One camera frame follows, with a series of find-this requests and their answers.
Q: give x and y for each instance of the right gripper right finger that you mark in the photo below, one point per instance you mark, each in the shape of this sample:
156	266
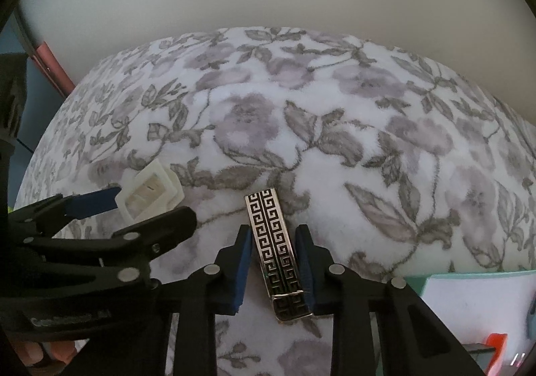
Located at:
378	328

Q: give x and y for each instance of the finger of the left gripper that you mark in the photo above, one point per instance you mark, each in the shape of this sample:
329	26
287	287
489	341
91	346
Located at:
122	258
75	208

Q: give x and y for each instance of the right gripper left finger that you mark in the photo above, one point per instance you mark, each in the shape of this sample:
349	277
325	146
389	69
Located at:
215	289

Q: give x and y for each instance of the white plastic socket frame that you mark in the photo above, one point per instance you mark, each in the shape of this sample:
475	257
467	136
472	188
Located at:
155	190

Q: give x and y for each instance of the greek key pattern lighter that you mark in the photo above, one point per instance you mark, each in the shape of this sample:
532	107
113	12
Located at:
277	261

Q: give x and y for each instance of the black power adapter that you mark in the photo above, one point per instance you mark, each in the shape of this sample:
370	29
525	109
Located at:
477	349

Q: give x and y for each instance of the purple pink usb stick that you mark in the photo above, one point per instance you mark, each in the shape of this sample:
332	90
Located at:
517	360

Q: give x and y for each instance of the person left hand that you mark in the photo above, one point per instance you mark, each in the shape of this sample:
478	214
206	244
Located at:
31	353

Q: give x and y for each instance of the teal white tray box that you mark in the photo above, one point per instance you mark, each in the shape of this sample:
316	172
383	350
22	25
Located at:
473	306

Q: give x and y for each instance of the orange plastic clip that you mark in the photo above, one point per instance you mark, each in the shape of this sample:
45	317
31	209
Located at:
499	342

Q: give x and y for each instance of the dark blue cabinet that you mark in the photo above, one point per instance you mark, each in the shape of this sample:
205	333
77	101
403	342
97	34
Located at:
29	102

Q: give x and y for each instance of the pink rolled mat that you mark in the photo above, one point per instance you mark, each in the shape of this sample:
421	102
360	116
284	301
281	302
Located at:
54	70

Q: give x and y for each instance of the floral grey white blanket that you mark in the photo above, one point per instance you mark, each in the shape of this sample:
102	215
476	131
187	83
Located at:
399	165

